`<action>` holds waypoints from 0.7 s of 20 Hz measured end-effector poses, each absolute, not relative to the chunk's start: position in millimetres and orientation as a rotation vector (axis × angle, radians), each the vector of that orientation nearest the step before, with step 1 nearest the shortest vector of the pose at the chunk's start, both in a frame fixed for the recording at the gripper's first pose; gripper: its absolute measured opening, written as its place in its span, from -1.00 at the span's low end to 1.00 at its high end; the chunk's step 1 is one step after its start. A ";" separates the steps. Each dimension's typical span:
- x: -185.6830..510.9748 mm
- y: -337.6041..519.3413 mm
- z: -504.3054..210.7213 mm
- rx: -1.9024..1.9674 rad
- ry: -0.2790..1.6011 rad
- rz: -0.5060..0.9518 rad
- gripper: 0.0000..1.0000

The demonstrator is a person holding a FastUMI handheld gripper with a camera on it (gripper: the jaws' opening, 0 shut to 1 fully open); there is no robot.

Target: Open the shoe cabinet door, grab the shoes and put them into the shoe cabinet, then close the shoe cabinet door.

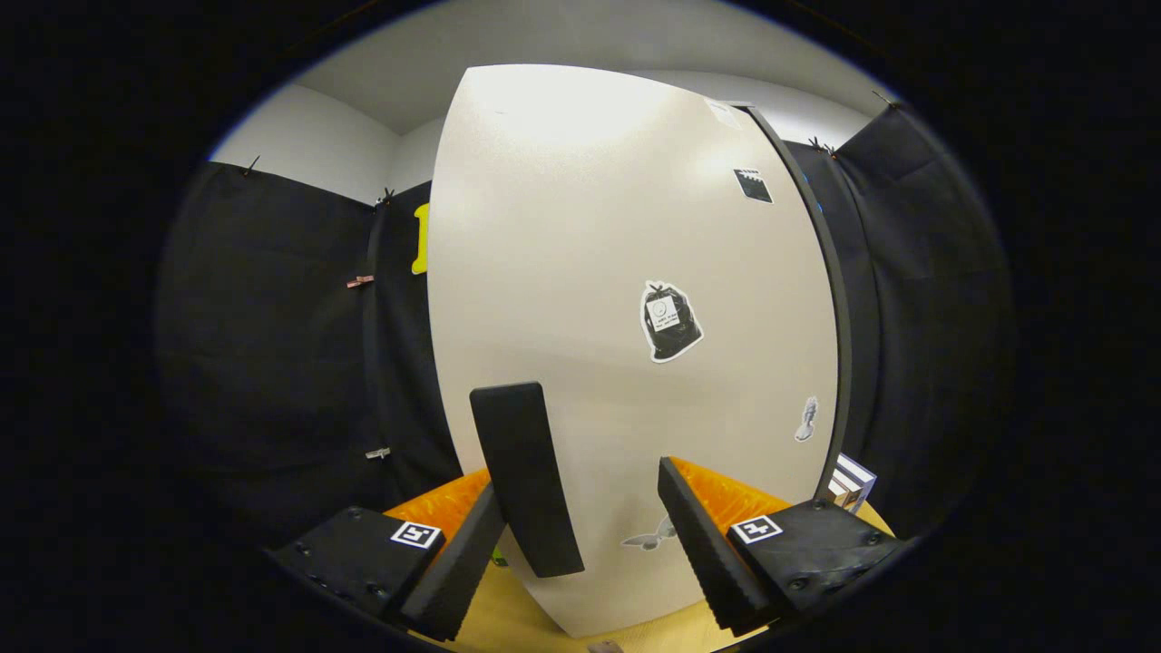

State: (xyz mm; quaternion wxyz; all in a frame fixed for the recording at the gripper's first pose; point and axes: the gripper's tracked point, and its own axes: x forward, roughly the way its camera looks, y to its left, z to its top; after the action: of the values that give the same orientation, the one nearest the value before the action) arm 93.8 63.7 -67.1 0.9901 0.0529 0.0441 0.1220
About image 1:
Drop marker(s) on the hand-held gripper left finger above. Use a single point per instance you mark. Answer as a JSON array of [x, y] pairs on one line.
[[458, 567]]

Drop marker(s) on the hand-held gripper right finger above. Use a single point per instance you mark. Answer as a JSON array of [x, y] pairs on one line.
[[703, 553]]

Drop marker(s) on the black backdrop cloth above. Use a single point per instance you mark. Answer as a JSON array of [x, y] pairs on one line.
[[281, 363]]

